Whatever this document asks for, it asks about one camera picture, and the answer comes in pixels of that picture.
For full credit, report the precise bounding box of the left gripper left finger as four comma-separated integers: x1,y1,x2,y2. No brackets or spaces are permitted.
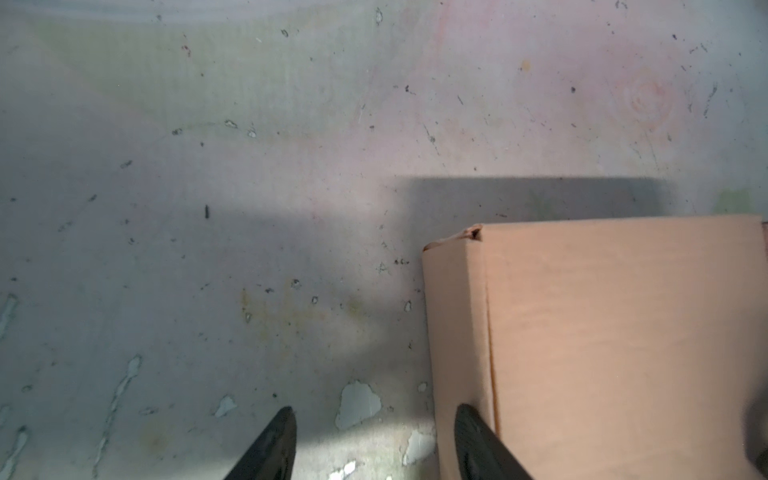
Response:
224,406,297,480

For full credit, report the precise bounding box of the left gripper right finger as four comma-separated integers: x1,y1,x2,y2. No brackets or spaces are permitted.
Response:
454,404,532,480

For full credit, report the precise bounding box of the orange cardboard paper box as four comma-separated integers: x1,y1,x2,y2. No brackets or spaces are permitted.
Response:
422,214,767,479

